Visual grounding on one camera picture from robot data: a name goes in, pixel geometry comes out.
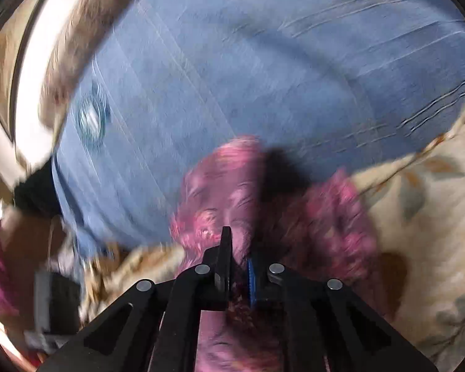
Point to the pink floral shirt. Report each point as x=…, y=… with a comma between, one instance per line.
x=224, y=186

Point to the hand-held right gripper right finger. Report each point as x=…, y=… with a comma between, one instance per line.
x=251, y=283

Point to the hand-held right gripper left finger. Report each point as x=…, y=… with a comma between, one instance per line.
x=223, y=263

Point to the cream leaf-print blanket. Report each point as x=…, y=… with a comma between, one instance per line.
x=430, y=201

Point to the blue plaid pillow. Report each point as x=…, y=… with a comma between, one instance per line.
x=236, y=66

